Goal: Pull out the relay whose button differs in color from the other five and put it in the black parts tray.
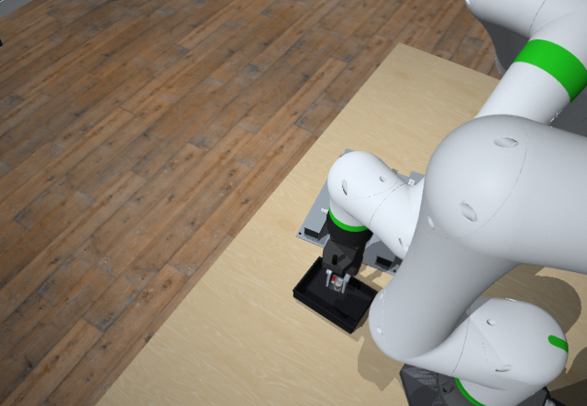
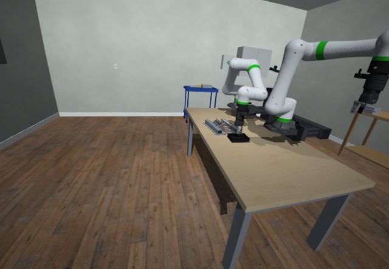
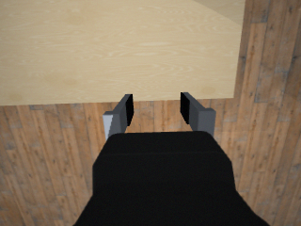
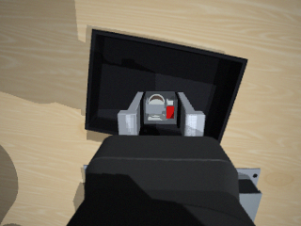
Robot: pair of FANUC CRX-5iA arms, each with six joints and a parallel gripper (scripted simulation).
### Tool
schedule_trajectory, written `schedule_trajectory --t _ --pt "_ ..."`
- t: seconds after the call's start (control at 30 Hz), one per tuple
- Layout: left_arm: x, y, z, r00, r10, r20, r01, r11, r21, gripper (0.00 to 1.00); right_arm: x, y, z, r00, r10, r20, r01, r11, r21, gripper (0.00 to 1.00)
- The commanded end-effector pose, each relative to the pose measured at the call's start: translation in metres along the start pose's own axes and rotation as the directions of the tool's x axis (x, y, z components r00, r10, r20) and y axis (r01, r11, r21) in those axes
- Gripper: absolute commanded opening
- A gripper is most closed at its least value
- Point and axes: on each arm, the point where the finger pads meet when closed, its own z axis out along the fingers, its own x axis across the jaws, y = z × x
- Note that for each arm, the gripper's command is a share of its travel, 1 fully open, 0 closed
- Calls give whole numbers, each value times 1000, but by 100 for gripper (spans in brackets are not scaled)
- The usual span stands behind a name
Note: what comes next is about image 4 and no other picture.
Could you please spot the grey relay panel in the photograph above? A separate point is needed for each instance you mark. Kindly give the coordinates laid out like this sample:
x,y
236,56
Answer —
x,y
250,196

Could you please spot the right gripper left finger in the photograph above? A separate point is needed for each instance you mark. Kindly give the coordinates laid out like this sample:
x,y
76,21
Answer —
x,y
131,120

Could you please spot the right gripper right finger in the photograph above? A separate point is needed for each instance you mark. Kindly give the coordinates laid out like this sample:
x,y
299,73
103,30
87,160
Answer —
x,y
190,121

